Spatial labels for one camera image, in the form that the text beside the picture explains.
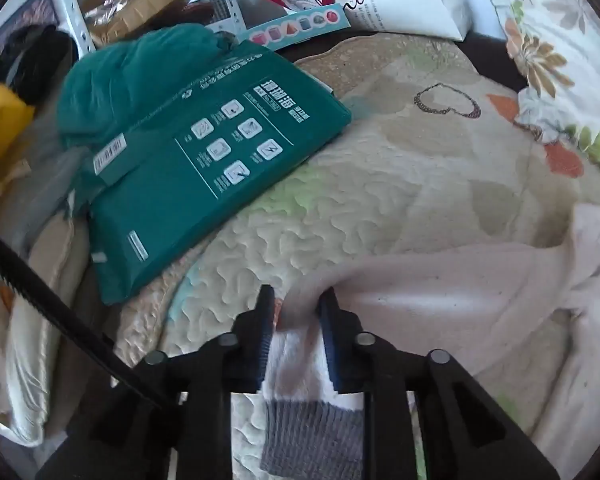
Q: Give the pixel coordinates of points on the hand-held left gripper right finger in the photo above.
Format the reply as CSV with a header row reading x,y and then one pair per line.
x,y
330,355

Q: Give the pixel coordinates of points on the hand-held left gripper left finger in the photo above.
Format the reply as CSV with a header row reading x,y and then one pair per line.
x,y
264,346

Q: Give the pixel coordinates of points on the white sock with grey cuff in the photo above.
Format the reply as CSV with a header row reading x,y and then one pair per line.
x,y
300,425

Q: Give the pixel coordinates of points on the pale pink garment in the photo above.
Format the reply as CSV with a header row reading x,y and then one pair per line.
x,y
430,300

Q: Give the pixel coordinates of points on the green flat package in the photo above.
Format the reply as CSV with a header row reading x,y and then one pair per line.
x,y
190,185

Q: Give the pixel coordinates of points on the heart-patterned quilt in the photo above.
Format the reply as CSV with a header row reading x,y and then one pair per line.
x,y
405,185

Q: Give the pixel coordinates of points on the cream pillow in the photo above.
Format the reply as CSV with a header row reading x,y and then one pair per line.
x,y
30,360

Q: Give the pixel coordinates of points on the teal cloth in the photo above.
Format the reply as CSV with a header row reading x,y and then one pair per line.
x,y
125,80

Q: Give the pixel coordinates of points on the light blue strip box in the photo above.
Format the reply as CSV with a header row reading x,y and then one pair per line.
x,y
295,27

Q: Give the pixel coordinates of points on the yellow bag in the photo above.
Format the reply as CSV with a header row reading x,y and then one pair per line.
x,y
5,120

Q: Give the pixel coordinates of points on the black cloth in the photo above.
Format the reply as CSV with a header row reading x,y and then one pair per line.
x,y
35,60

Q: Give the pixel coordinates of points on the floral pillow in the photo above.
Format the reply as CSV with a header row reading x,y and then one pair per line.
x,y
555,50

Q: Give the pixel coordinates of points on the framed picture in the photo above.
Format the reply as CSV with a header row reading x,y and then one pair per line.
x,y
30,10

